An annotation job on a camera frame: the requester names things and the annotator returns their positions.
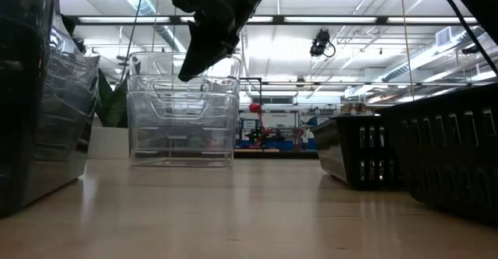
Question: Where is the smoky grey plastic basket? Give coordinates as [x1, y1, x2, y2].
[34, 12, 101, 198]
[0, 0, 56, 218]

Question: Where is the red background robot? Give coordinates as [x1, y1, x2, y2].
[247, 102, 275, 149]

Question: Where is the blue background workbench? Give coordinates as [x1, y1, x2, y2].
[234, 137, 321, 152]

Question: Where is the white plant pot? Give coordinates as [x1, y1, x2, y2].
[86, 126, 131, 160]

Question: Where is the black slotted plastic basket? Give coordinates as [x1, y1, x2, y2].
[374, 82, 498, 226]
[310, 112, 406, 192]

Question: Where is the black metal background frame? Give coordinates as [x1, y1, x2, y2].
[238, 76, 264, 143]

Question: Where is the thin black hanging cable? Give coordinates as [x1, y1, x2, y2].
[119, 0, 148, 83]

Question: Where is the black overhead camera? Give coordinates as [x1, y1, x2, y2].
[309, 28, 337, 59]

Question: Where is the black frame LED light bar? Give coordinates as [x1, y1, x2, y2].
[75, 14, 480, 27]

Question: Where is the long horizontal ceiling rail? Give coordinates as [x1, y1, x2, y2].
[240, 80, 479, 88]

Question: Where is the thin pale hanging cable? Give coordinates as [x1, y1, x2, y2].
[398, 0, 416, 101]

